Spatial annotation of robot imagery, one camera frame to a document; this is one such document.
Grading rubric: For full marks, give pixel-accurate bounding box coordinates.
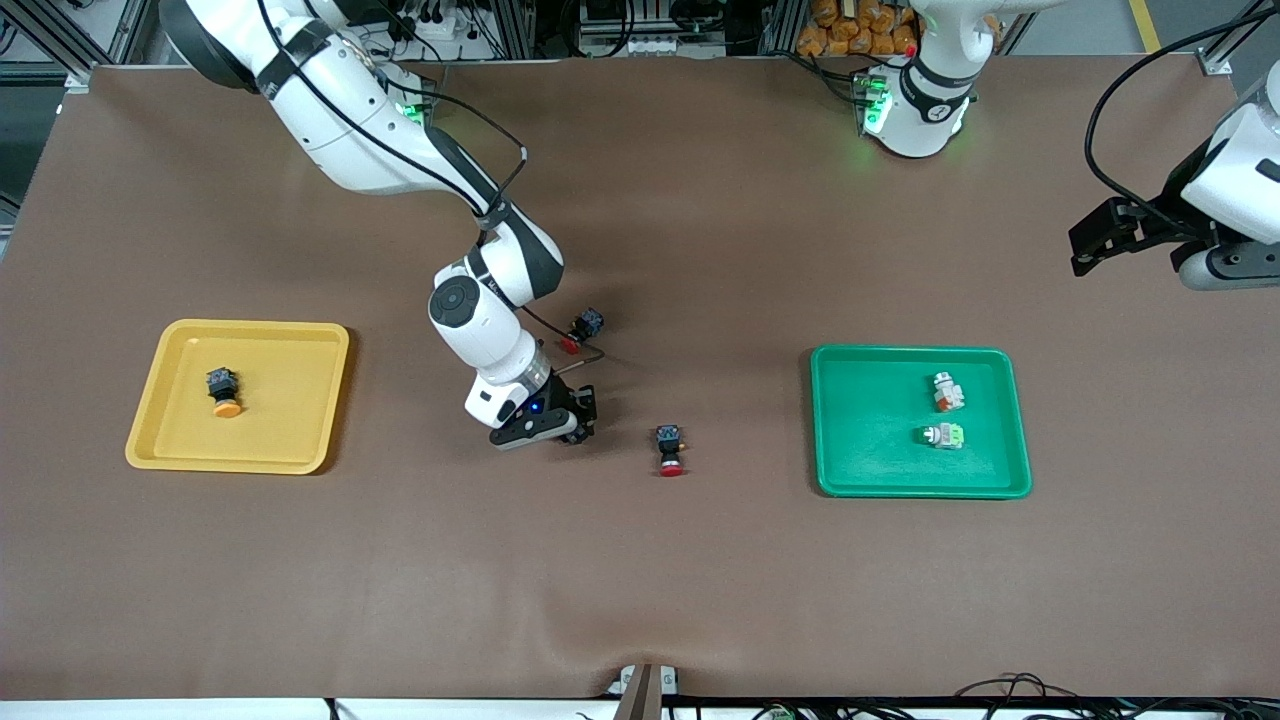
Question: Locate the yellow plastic tray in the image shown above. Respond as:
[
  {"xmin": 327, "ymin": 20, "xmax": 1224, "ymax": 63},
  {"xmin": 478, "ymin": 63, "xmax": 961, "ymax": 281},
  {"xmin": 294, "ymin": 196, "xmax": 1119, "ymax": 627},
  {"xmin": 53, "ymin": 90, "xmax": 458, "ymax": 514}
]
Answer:
[{"xmin": 125, "ymin": 319, "xmax": 350, "ymax": 475}]

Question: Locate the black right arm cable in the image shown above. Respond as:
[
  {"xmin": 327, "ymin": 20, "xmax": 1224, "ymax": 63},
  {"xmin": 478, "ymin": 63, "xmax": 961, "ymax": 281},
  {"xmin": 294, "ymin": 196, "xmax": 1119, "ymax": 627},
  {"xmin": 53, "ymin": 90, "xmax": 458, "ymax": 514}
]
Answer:
[{"xmin": 255, "ymin": 0, "xmax": 607, "ymax": 377}]

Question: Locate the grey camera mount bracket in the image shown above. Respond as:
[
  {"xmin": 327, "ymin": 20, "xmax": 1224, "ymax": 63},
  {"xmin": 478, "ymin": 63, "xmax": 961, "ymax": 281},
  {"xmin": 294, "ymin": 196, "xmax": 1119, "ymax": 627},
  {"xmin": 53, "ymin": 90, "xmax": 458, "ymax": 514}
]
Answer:
[{"xmin": 606, "ymin": 663, "xmax": 681, "ymax": 720}]

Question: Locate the yellow push button black body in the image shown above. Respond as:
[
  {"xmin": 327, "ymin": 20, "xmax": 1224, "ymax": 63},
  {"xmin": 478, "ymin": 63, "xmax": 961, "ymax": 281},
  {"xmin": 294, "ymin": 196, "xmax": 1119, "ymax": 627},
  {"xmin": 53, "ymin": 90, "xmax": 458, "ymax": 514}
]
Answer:
[{"xmin": 205, "ymin": 367, "xmax": 243, "ymax": 418}]

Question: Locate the orange mesh bag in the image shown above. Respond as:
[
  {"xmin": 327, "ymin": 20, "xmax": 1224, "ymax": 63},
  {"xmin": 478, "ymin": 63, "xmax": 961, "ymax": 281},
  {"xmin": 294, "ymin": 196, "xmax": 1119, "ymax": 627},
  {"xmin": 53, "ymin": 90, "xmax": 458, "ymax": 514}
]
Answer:
[{"xmin": 797, "ymin": 0, "xmax": 919, "ymax": 58}]

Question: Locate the black cable bundle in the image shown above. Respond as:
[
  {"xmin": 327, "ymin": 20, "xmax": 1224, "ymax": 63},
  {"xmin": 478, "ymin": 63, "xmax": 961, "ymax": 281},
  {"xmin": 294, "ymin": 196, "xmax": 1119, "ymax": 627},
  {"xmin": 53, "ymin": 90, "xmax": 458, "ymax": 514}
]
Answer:
[{"xmin": 950, "ymin": 673, "xmax": 1280, "ymax": 720}]

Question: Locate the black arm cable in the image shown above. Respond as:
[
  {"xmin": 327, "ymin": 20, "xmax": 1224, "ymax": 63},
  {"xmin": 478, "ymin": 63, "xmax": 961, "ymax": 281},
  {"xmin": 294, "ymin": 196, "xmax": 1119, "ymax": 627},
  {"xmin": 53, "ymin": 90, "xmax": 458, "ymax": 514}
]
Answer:
[
  {"xmin": 255, "ymin": 0, "xmax": 607, "ymax": 377},
  {"xmin": 1084, "ymin": 5, "xmax": 1280, "ymax": 219}
]

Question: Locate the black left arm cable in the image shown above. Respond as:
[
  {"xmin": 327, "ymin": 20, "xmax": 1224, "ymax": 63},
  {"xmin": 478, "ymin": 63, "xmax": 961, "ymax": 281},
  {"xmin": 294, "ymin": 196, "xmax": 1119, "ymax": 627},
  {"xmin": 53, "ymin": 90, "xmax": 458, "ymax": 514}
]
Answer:
[{"xmin": 1084, "ymin": 5, "xmax": 1280, "ymax": 219}]

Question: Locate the white power strip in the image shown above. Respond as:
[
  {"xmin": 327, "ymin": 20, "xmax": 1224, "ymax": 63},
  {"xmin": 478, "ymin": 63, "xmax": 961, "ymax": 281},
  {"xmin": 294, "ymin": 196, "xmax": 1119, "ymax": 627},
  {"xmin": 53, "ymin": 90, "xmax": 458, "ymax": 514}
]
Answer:
[{"xmin": 395, "ymin": 5, "xmax": 471, "ymax": 46}]

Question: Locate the grey electronics box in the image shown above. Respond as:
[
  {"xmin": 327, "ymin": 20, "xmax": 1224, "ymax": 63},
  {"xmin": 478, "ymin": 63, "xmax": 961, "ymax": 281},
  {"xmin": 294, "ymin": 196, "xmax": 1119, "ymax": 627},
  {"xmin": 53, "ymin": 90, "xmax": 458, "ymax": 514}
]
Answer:
[{"xmin": 578, "ymin": 0, "xmax": 703, "ymax": 57}]

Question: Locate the aluminium frame profile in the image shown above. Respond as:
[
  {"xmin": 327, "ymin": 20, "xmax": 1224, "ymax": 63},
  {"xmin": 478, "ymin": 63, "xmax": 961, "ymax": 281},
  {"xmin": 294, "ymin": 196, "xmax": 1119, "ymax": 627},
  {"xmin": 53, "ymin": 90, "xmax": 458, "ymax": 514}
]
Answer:
[
  {"xmin": 0, "ymin": 0, "xmax": 131, "ymax": 93},
  {"xmin": 1198, "ymin": 0, "xmax": 1280, "ymax": 77}
]

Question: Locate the green plastic tray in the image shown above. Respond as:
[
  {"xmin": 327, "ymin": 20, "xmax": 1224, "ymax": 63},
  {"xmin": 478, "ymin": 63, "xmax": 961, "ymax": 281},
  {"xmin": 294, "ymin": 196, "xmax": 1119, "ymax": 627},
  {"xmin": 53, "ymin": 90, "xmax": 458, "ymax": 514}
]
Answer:
[{"xmin": 810, "ymin": 345, "xmax": 1033, "ymax": 499}]

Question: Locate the brown table mat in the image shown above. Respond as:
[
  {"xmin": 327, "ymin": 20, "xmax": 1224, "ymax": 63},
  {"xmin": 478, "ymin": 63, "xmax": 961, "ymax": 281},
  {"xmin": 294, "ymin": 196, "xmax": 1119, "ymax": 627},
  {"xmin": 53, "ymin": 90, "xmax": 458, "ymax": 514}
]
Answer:
[{"xmin": 0, "ymin": 55, "xmax": 1280, "ymax": 701}]

